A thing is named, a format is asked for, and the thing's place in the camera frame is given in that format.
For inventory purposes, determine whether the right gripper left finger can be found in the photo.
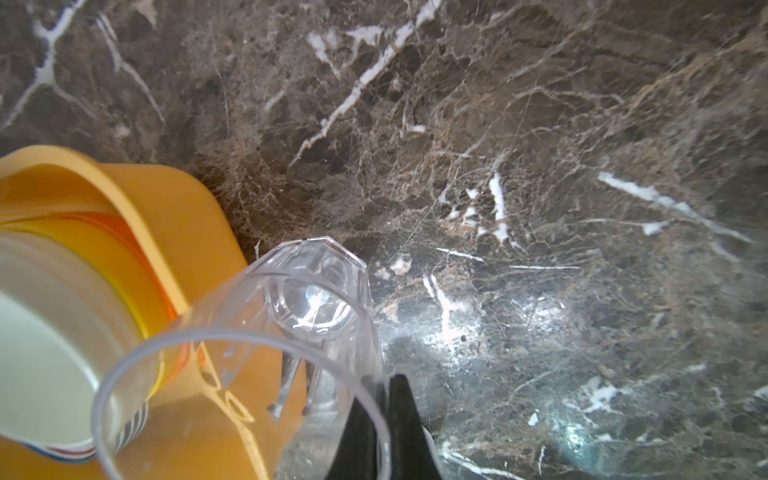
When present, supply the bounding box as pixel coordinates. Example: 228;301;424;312
325;399;378;480

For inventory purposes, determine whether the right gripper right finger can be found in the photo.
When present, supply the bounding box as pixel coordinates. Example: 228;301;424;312
388;374;442;480

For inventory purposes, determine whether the clear cup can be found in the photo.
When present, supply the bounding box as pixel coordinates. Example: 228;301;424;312
91;237;392;479

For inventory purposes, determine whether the orange bowl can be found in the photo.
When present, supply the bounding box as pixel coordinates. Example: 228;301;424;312
59;211;193;385

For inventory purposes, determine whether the cream white bowl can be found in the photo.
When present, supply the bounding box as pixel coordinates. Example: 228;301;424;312
1;230;169;464

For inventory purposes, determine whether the yellow bowl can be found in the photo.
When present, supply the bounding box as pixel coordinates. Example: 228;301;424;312
1;219;173;388

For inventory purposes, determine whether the yellow plastic bin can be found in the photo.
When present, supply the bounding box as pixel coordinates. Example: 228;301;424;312
1;146;306;479

